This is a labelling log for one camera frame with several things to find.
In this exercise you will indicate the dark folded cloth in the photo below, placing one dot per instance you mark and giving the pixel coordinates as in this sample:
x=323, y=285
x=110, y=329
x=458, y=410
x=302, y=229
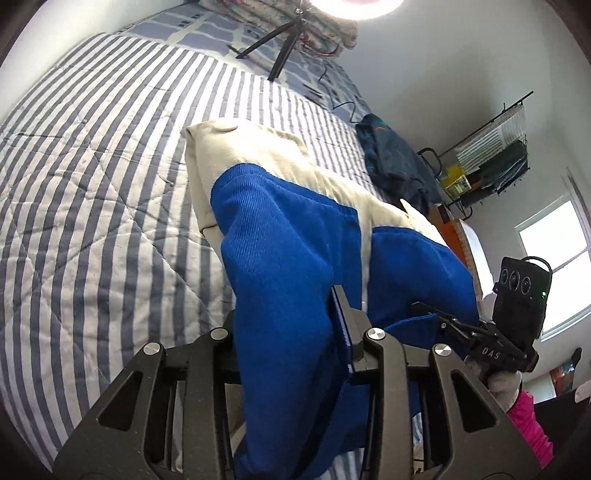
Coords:
x=503, y=166

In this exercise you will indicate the beige jacket with blue lining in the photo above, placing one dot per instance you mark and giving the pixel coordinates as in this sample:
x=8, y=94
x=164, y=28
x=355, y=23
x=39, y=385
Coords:
x=277, y=254

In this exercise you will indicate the person's right hand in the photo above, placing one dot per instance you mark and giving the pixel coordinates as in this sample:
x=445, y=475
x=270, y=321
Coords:
x=501, y=383

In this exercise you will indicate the blue white striped blanket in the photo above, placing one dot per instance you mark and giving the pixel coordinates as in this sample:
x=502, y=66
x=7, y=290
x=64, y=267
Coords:
x=92, y=207

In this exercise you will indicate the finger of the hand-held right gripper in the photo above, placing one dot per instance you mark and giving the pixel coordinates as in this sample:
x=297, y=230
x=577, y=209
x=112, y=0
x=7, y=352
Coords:
x=443, y=317
x=461, y=334

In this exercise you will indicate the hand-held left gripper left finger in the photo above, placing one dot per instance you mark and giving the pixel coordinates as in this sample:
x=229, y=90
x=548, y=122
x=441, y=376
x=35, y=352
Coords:
x=217, y=364

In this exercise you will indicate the dark teal clothes pile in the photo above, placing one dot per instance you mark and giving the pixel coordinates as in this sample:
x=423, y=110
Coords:
x=392, y=161

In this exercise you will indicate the yellow box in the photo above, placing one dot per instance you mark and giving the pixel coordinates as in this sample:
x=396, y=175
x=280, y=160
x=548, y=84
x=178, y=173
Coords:
x=455, y=180

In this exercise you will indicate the orange box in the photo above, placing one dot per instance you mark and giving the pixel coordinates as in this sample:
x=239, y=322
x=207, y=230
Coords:
x=450, y=230

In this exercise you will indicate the window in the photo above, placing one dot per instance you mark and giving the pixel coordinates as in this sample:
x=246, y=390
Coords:
x=554, y=240

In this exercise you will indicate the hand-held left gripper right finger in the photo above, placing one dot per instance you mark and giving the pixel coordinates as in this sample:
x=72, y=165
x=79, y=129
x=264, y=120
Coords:
x=346, y=337

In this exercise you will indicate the folded floral quilt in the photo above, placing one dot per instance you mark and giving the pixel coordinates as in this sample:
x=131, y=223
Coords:
x=323, y=32

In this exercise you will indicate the person's right forearm pink sleeve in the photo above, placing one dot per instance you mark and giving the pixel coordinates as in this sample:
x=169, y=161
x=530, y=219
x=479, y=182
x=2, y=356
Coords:
x=531, y=429

